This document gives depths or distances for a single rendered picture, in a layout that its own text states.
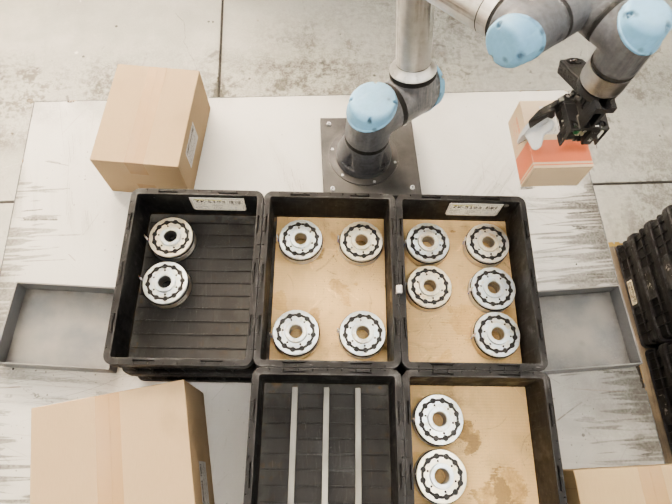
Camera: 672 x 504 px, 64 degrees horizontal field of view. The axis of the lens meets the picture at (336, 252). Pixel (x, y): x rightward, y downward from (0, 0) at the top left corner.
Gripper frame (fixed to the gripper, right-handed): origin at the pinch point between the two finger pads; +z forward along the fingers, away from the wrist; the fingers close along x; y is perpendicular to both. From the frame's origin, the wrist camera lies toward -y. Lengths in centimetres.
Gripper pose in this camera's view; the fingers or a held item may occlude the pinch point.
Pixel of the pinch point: (551, 139)
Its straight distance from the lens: 121.8
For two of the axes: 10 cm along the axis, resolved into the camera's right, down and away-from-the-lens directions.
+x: 10.0, -0.3, 0.4
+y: 0.5, 9.3, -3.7
